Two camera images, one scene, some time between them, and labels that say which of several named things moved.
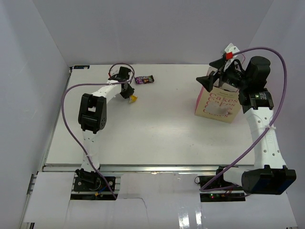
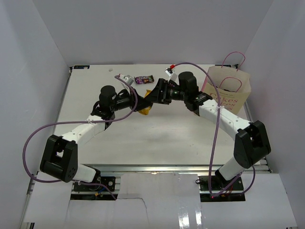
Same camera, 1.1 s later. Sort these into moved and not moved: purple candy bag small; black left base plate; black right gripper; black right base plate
Moved: black right gripper
Not moved: purple candy bag small; black left base plate; black right base plate
